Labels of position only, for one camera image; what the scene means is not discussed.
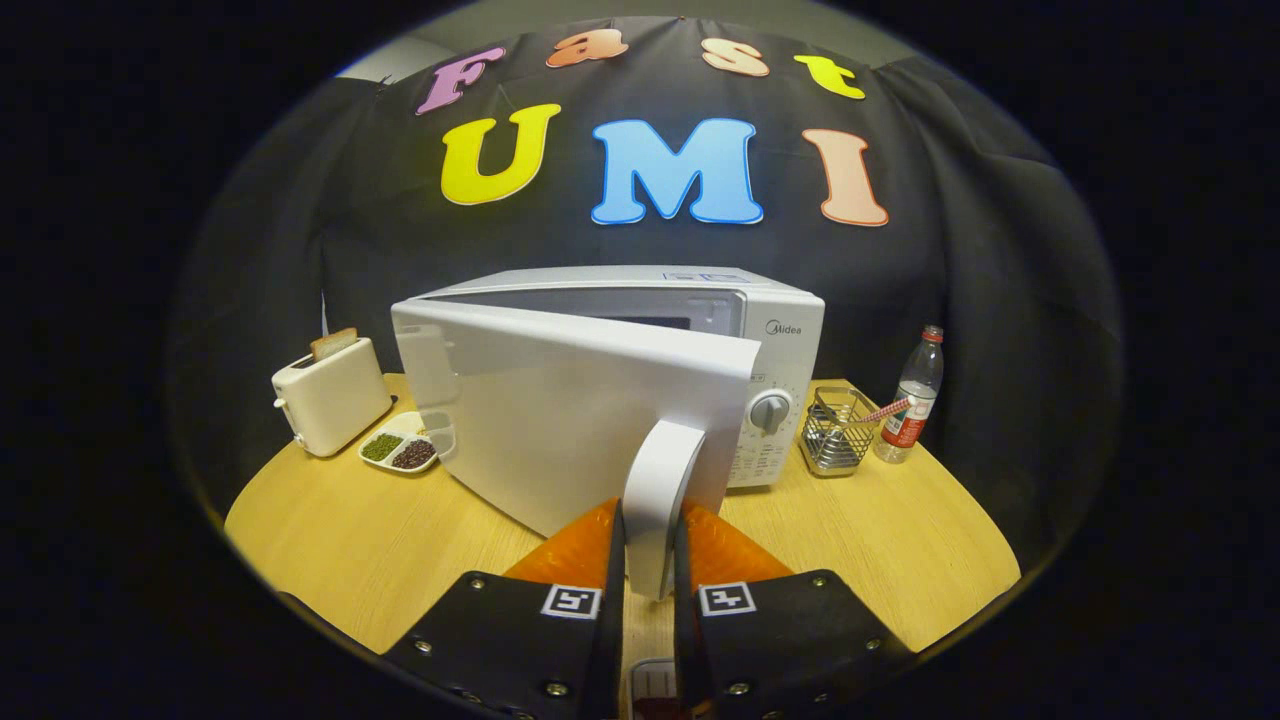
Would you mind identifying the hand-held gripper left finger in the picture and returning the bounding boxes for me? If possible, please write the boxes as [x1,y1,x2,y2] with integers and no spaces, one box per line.
[385,497,627,720]

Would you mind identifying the cream bread toaster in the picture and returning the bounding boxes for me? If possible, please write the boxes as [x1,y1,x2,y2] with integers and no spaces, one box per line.
[271,337,394,459]

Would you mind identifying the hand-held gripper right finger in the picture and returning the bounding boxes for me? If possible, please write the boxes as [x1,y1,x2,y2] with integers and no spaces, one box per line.
[672,500,913,720]

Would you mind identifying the clear plastic water bottle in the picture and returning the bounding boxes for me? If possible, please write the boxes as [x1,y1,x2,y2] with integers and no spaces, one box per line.
[875,325,945,464]

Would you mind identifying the small white rectangular dish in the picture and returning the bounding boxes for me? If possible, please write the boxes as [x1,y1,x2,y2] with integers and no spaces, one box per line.
[628,658,681,716]

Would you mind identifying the divided white plate with beans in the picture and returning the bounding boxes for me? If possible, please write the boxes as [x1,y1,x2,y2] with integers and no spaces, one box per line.
[358,410,441,474]

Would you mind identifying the black backdrop cloth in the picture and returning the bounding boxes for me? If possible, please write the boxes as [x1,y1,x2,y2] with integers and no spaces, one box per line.
[165,15,1121,561]

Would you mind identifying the metal wire basket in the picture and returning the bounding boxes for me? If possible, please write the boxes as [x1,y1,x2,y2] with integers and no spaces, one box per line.
[798,385,881,478]

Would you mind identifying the white toaster oven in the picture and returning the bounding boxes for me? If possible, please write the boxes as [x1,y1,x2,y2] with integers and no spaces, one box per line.
[390,265,827,601]

